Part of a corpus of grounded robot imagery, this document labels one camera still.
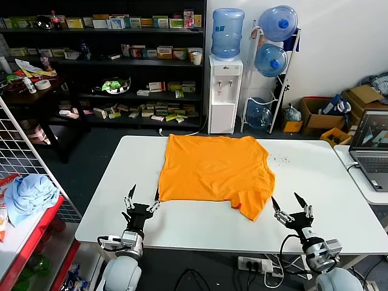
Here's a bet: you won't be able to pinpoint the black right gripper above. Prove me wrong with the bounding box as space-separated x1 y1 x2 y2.
271 192 315 236

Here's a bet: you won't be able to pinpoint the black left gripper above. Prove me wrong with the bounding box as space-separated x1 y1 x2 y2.
121 184 161 233

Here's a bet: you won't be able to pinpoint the orange t-shirt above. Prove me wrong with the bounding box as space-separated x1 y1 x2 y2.
158 133 276 222

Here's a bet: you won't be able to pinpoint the pile of grey-blue clothes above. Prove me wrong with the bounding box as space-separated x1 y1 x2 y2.
359 71 388 107

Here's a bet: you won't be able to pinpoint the scattered dark crumbs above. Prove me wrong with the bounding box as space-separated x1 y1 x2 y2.
266 153 291 167

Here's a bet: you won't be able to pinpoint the white power strip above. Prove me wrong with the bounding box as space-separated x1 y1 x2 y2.
237 256 273 272

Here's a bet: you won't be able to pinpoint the white side table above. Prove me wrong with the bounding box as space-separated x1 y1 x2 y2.
333 144 388 206

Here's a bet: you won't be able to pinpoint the small yellow box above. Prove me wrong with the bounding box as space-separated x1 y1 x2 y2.
319 127 352 148

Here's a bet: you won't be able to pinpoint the orange cardboard box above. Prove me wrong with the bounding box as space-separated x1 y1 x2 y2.
280 119 304 133

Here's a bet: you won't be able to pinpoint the grey laptop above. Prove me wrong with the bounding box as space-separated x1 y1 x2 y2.
348 109 388 192

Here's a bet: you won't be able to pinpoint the open cardboard box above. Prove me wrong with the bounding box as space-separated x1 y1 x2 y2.
298 96 348 136

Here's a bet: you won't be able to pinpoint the white metal jug rack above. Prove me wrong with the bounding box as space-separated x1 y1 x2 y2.
240 19 301 134

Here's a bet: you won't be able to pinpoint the grey plastic bag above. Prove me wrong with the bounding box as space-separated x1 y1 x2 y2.
283 104 303 122

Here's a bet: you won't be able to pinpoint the blue water jug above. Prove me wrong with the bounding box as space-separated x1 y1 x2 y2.
258 5 299 42
253 42 289 78
246 97 273 132
211 8 245 60

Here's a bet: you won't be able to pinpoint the red white shelf cart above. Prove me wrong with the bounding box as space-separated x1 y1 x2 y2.
0 181 102 291

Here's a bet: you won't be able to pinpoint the light blue cloth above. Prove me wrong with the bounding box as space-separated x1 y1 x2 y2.
4 174 61 227

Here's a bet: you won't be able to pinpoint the red white flat box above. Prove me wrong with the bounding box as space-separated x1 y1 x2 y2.
147 81 166 93

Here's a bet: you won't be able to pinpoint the blue white bag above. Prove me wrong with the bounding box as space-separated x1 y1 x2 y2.
321 93 352 116

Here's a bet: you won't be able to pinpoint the white water dispenser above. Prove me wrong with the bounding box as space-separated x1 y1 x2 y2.
207 55 244 135

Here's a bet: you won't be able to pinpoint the glass bowl with green packets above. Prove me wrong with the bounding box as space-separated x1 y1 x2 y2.
92 75 132 95

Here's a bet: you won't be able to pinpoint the green plastic bottle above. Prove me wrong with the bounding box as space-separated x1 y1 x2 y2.
27 254 52 277

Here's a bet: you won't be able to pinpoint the black hanging tool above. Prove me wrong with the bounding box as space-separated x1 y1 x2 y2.
280 74 291 107

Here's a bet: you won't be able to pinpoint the red white snack bag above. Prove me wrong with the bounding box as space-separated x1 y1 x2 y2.
0 174 21 198

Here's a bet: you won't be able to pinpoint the closed cardboard box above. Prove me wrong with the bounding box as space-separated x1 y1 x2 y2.
341 84 385 112

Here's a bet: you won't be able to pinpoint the black shelving unit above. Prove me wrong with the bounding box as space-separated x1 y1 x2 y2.
0 0 207 132

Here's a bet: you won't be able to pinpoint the yellow white medicine box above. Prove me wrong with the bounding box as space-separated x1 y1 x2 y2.
156 45 173 59
65 17 85 29

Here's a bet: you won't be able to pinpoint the blue plastic bottle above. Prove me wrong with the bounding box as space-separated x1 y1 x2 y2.
79 39 91 61

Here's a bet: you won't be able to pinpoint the dark wooden table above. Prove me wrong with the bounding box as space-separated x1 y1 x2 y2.
0 72 92 164

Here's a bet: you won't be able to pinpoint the colourful paper stack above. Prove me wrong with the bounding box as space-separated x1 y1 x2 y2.
13 59 58 81

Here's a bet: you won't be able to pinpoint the blue white medicine box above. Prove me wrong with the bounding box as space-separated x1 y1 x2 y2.
107 16 127 30

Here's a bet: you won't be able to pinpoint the tall pink box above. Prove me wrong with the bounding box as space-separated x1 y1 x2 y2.
183 8 195 30

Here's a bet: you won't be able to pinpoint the cola bottle red cap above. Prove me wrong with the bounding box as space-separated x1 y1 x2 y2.
50 10 62 30

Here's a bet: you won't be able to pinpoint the shiny black bowl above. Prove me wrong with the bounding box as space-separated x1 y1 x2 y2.
36 15 54 30

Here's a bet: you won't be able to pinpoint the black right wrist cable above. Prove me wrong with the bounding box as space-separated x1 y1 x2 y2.
278 233 306 261

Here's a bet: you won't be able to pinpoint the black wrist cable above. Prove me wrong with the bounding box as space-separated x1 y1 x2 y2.
278 233 306 261
96 235 128 252

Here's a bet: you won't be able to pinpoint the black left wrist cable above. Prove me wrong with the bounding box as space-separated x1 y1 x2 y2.
96 235 128 252

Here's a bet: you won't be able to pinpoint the white floor cable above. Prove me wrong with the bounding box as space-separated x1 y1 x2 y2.
158 113 210 136

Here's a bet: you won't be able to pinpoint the black floor cable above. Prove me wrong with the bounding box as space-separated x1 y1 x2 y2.
174 268 212 291

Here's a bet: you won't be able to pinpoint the white wire grid panel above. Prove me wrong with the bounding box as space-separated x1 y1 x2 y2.
0 96 82 224

